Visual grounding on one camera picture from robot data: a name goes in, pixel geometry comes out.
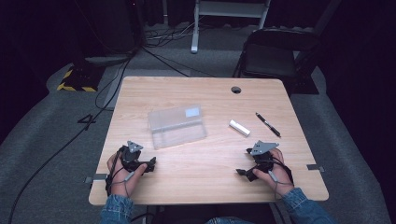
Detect person's left hand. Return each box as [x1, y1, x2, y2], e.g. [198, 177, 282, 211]
[106, 152, 149, 198]

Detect clear plastic box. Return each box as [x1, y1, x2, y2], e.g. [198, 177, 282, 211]
[147, 104, 208, 151]

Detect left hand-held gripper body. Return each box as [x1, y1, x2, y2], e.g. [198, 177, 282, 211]
[120, 140, 148, 173]

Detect white metal stand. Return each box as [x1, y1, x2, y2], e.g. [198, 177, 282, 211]
[190, 0, 272, 54]

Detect black floor tape mark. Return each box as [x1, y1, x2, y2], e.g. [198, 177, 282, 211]
[77, 114, 97, 131]

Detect long black floor cable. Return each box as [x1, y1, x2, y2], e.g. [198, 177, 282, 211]
[7, 57, 134, 224]

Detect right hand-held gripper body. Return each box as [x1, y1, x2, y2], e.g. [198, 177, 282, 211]
[249, 140, 280, 174]

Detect thin black floor cable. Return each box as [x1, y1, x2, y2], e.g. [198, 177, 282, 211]
[140, 46, 217, 78]

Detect black pen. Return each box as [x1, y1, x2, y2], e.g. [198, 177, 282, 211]
[255, 112, 282, 138]

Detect white tube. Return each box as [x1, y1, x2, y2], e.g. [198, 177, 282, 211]
[228, 119, 251, 138]

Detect grey tape strip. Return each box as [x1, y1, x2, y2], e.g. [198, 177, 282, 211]
[84, 173, 108, 184]
[306, 163, 325, 173]

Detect grey wrist cord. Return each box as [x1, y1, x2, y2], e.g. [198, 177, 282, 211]
[110, 171, 137, 199]
[267, 169, 295, 200]

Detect black yellow striped base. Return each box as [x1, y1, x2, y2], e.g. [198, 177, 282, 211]
[56, 63, 106, 93]

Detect person's right hand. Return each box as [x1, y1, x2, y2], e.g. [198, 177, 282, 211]
[251, 147, 295, 197]

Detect black folding chair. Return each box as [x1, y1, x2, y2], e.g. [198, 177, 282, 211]
[233, 27, 321, 96]

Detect bundle of floor cables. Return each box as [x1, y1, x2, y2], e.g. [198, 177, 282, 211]
[143, 21, 202, 49]

